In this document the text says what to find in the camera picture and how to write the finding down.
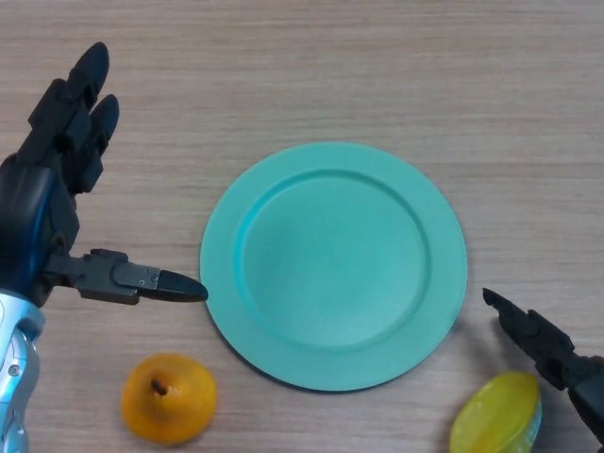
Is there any teal green round plate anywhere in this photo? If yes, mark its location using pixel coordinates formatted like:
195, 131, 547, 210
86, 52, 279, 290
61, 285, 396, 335
199, 141, 469, 394

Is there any yellow starfruit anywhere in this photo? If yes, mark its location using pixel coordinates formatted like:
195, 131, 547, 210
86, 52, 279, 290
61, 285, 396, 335
448, 371, 544, 453

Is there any orange yellow pear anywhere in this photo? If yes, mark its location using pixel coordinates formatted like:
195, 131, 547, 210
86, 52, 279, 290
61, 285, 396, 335
119, 352, 219, 446

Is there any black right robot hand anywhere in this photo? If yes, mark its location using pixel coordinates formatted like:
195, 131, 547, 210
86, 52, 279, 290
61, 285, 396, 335
481, 287, 604, 449

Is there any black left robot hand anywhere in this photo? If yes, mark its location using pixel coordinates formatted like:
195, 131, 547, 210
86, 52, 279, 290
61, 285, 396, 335
0, 42, 210, 309

